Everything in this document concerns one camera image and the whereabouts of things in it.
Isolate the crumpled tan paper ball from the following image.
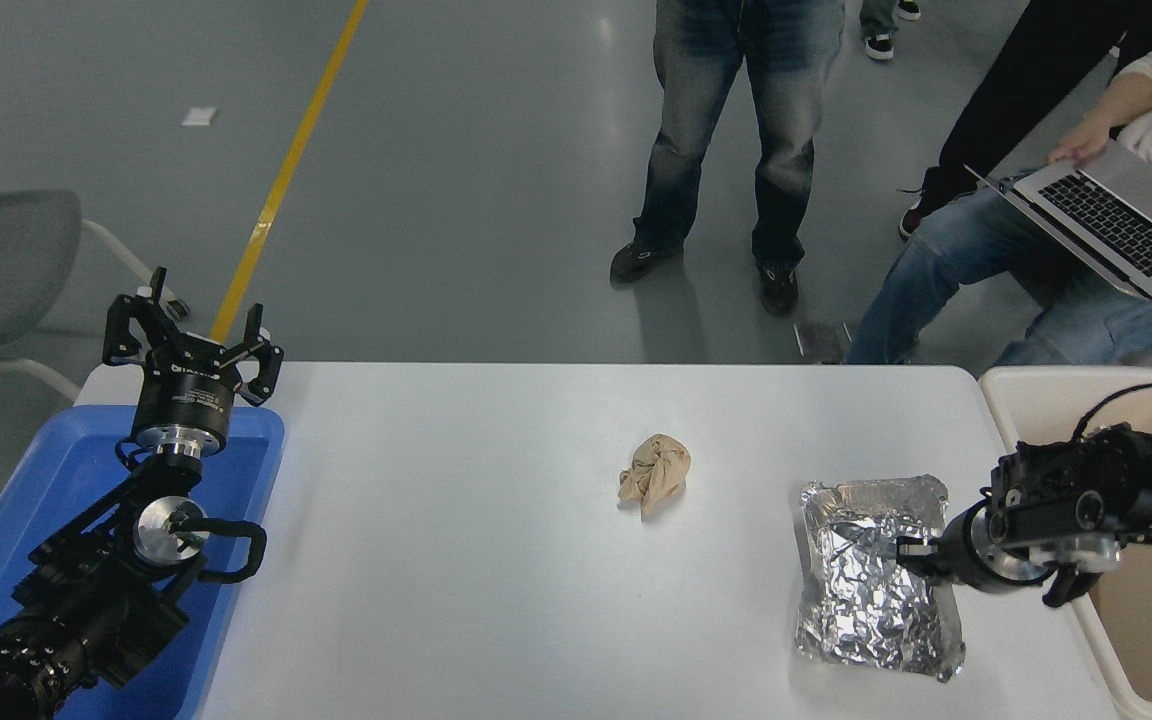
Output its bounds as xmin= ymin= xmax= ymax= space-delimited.
xmin=617 ymin=433 xmax=692 ymax=518

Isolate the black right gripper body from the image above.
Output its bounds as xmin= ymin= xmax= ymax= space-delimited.
xmin=934 ymin=500 xmax=1049 ymax=598

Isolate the silver laptop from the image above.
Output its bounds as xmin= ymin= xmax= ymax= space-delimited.
xmin=965 ymin=140 xmax=1152 ymax=301

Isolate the silver foil tray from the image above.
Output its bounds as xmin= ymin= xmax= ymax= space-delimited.
xmin=795 ymin=475 xmax=967 ymax=684

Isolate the person's hand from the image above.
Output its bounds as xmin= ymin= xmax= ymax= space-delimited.
xmin=1048 ymin=125 xmax=1115 ymax=166

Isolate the large pale plastic bin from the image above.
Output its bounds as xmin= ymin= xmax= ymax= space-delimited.
xmin=978 ymin=365 xmax=1152 ymax=720

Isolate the grey chair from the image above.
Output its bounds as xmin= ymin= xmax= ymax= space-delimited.
xmin=0 ymin=175 xmax=189 ymax=401

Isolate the small metal floor plate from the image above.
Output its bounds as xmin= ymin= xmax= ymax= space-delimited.
xmin=793 ymin=322 xmax=853 ymax=364

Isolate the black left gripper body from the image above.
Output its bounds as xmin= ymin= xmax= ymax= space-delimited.
xmin=133 ymin=338 xmax=249 ymax=433

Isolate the blue plastic tray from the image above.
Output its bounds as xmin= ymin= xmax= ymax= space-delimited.
xmin=0 ymin=403 xmax=286 ymax=720

